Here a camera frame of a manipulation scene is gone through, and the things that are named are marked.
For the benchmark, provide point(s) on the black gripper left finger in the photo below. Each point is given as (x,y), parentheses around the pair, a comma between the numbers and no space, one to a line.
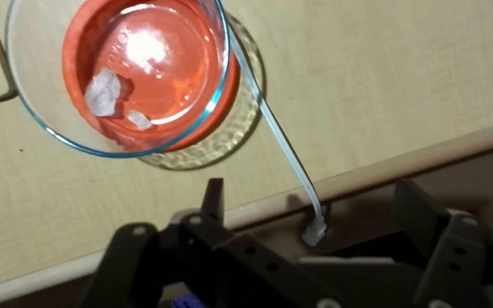
(241,261)

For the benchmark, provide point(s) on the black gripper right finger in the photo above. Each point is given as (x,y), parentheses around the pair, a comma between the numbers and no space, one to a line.
(463,256)

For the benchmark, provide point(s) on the glass bowl with orange lid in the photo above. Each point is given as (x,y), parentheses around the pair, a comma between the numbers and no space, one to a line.
(145,73)

